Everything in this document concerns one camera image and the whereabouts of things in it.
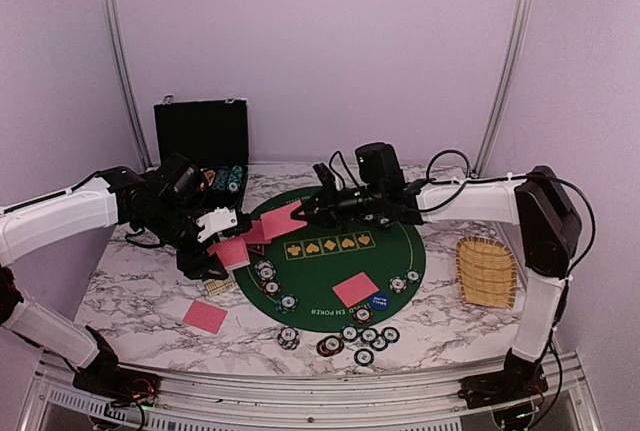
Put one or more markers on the red striped card deck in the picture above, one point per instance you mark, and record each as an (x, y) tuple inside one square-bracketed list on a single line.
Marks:
[(233, 253)]

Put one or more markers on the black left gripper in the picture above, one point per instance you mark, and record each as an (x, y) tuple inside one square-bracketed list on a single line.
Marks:
[(193, 264)]

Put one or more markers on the front aluminium rail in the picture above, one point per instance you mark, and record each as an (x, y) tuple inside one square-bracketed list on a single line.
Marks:
[(415, 400)]

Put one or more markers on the white blue chips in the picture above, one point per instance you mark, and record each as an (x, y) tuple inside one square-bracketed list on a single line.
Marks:
[(265, 270)]

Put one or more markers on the red card off mat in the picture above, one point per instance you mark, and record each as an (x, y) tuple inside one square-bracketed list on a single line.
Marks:
[(205, 317)]

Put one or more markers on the blue small blind button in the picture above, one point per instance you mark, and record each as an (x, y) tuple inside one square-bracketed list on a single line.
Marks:
[(379, 301)]

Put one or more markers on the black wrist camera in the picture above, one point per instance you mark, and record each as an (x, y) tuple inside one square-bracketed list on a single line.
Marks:
[(178, 180), (378, 165)]

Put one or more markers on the red chips bottom mat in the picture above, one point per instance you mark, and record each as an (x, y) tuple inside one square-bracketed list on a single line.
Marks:
[(363, 316)]

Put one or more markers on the right aluminium frame post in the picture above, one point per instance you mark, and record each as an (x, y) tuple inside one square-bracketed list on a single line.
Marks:
[(515, 43)]

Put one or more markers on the teal chip four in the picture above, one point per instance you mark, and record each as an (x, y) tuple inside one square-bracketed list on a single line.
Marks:
[(363, 357)]

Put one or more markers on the left aluminium frame post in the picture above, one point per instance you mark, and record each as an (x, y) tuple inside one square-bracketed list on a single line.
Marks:
[(125, 84)]

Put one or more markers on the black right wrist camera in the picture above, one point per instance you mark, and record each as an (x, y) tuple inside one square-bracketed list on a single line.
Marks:
[(378, 165)]

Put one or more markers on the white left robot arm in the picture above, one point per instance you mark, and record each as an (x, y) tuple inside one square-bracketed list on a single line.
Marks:
[(162, 203)]

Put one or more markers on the black poker chip case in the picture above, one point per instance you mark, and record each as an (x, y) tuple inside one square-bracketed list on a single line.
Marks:
[(211, 134)]

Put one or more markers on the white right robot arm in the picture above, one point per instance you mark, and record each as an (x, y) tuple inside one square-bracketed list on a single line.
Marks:
[(534, 208)]

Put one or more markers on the teal chip one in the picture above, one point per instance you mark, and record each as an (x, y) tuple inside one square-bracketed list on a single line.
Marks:
[(349, 333)]

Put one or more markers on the teal chip three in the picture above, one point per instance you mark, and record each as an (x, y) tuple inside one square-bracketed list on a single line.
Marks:
[(390, 334)]

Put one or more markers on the red card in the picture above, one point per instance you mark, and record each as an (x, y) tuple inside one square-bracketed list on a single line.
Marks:
[(355, 289), (255, 236)]

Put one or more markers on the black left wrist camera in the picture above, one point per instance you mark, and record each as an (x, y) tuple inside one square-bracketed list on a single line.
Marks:
[(178, 180)]

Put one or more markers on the blue gold card box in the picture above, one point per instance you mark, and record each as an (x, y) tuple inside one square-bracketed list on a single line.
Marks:
[(217, 287)]

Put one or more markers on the teal chips mat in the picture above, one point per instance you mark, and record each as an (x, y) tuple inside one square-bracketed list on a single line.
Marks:
[(286, 304)]

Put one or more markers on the round green poker mat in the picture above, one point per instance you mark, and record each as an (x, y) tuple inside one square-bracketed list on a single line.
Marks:
[(311, 260)]

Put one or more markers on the red card mid-air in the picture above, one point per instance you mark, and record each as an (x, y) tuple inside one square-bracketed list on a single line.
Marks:
[(278, 222)]

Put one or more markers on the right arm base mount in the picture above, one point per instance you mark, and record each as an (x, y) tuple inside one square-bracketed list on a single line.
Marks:
[(498, 388)]

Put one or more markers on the teal chips in case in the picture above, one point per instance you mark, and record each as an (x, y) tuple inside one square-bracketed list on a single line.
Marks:
[(228, 179)]

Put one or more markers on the teal chip two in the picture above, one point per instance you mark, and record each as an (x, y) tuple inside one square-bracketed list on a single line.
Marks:
[(368, 335)]

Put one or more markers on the aluminium frame post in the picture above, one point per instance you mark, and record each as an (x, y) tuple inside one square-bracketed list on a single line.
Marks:
[(515, 43), (125, 84)]

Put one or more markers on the red black chip stack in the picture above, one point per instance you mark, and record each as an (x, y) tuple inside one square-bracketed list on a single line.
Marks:
[(330, 346)]

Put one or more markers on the woven bamboo basket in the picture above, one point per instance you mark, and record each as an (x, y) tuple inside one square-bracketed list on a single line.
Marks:
[(487, 273)]

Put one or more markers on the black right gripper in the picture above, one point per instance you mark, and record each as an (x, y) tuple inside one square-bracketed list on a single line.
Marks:
[(329, 211)]

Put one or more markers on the white blue chip stack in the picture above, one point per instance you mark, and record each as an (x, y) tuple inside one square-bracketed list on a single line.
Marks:
[(288, 338)]

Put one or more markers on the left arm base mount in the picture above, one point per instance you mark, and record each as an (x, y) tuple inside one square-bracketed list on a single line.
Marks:
[(121, 385)]

